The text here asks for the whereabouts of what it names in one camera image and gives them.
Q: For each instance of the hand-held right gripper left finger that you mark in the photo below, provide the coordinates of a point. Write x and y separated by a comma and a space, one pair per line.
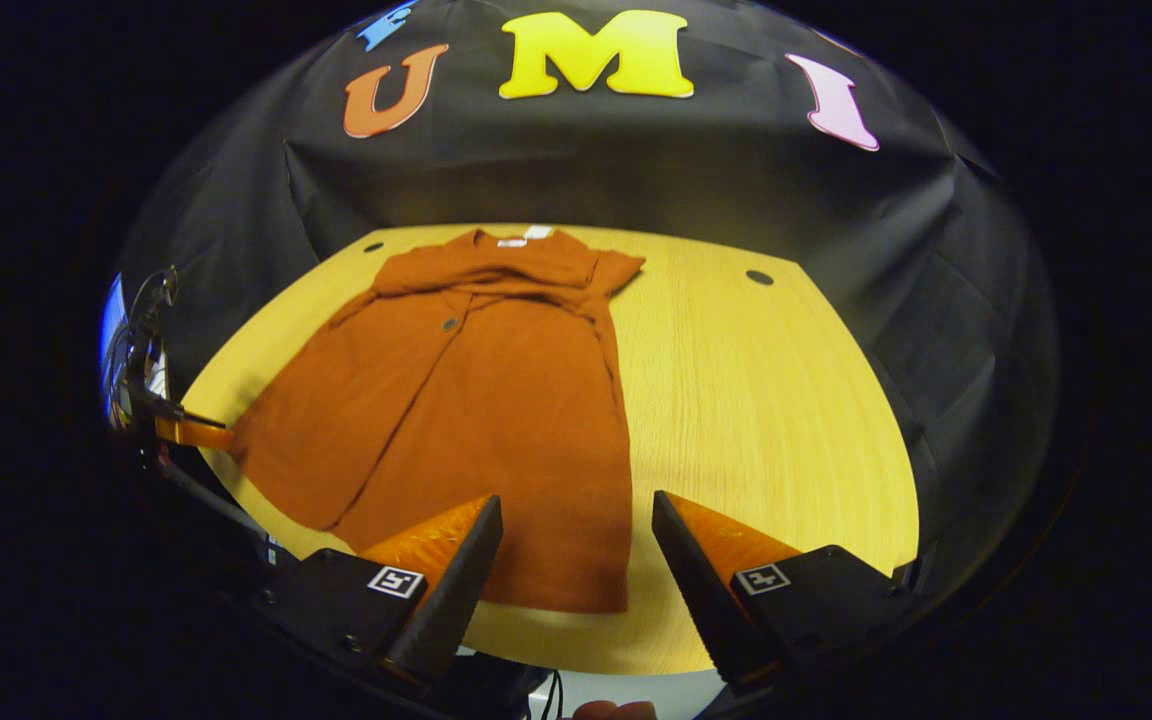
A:
456, 600

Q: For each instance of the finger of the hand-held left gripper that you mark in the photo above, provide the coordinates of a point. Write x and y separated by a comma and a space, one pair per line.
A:
196, 434

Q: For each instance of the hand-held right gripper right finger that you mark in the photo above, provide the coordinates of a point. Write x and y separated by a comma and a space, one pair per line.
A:
701, 600

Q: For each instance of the rust orange buttoned garment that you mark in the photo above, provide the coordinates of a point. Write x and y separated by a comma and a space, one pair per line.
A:
496, 430

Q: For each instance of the computer monitor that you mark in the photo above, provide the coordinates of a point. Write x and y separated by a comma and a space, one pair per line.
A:
111, 340

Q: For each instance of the black backdrop cloth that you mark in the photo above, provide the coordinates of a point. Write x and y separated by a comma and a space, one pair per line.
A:
586, 170

